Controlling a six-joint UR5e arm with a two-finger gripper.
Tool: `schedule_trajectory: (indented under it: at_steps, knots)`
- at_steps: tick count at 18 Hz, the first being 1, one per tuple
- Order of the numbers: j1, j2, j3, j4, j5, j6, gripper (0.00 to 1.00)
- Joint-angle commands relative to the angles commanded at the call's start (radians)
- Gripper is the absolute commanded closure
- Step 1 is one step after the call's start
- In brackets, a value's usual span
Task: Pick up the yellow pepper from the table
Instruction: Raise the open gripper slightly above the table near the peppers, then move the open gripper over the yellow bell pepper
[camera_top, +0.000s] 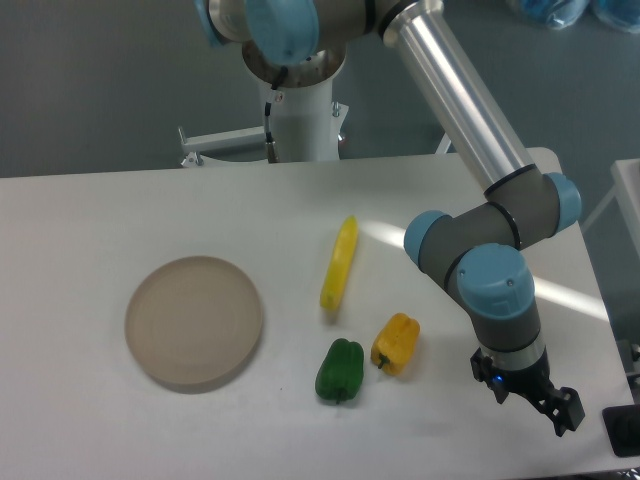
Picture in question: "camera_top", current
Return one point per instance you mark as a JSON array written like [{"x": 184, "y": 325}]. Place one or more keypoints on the green bell pepper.
[{"x": 341, "y": 373}]

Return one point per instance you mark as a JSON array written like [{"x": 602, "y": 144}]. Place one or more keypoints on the yellow bell pepper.
[{"x": 394, "y": 345}]

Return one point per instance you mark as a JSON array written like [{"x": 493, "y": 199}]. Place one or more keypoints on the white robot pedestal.
[{"x": 301, "y": 121}]

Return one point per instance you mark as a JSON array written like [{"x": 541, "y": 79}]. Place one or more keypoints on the beige round plate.
[{"x": 194, "y": 324}]

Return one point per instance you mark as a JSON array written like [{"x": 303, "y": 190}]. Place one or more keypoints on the silver and grey robot arm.
[{"x": 475, "y": 258}]

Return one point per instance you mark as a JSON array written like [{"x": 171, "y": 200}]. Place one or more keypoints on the black device at table edge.
[{"x": 622, "y": 426}]

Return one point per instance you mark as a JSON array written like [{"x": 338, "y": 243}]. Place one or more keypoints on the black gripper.
[{"x": 563, "y": 407}]

